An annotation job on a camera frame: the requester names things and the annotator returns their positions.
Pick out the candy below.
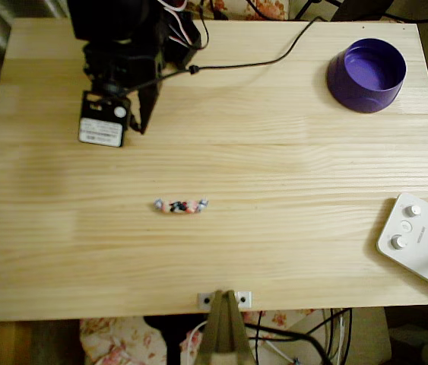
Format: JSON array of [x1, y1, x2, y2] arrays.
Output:
[[152, 196, 211, 216]]

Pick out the purple plastic bowl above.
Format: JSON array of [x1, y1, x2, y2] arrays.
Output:
[[326, 36, 408, 114]]

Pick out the black webcam with white label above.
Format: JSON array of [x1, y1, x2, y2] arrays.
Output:
[[78, 90, 132, 149]]

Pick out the floral cloth behind table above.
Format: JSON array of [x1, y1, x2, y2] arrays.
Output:
[[198, 0, 287, 21]]

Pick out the floral cloth under table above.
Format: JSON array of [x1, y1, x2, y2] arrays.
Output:
[[79, 308, 325, 365]]

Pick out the white lamp base with knobs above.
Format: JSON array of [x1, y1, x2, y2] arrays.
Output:
[[376, 192, 428, 297]]

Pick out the beige cushion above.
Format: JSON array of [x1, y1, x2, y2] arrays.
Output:
[[289, 306, 392, 365]]

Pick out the white red servo wires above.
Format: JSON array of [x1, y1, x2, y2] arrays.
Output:
[[158, 0, 200, 49]]

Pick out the black webcam cable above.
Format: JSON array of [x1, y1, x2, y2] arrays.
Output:
[[120, 15, 323, 96]]

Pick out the white screwed bracket plate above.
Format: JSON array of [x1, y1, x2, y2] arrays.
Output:
[[197, 290, 253, 308]]

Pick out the tan camera stand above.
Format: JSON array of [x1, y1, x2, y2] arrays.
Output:
[[196, 289, 256, 365]]

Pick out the thick black cable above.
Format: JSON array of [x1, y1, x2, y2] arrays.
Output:
[[243, 322, 332, 365]]

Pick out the black background cable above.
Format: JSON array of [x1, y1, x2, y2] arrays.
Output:
[[382, 11, 428, 23]]

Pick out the thin black cable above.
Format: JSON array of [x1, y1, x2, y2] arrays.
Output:
[[334, 307, 353, 365]]

